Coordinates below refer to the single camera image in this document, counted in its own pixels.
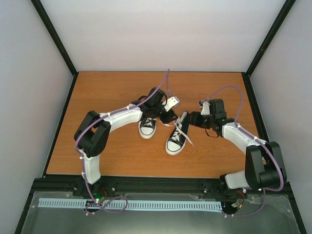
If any white shoelace of sneaker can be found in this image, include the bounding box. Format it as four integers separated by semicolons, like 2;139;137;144
163;118;194;147
139;118;157;129

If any black sneaker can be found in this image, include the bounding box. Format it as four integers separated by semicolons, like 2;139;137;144
165;111;190;156
138;118;156;139

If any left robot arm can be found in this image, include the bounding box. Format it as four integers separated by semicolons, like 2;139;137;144
74;87;180;196

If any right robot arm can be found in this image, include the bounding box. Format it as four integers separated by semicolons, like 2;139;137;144
190;99;287;192

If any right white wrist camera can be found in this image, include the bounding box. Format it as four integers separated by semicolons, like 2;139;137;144
199;100;210;116

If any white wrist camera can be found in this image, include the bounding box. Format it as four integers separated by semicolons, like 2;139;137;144
199;100;210;116
164;96;180;112

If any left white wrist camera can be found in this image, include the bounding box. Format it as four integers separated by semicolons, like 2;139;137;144
164;96;180;112

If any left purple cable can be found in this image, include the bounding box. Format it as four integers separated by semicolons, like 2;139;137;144
74;69;171;215

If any purple cable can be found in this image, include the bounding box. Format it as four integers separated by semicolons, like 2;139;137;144
206;85;286;218
74;69;171;215

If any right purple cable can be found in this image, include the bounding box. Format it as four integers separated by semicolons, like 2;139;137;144
206;85;286;218

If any right black frame post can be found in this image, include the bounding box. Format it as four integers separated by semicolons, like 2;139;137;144
246;0;296;78

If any black frame post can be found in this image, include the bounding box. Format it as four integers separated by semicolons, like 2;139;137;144
31;0;78;78
246;0;296;78

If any white slotted cable duct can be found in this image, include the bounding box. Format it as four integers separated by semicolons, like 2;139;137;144
37;198;222;213

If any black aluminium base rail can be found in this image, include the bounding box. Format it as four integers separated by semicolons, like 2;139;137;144
31;177;292;198

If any left black frame post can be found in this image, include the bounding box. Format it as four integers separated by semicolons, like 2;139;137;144
31;0;78;78

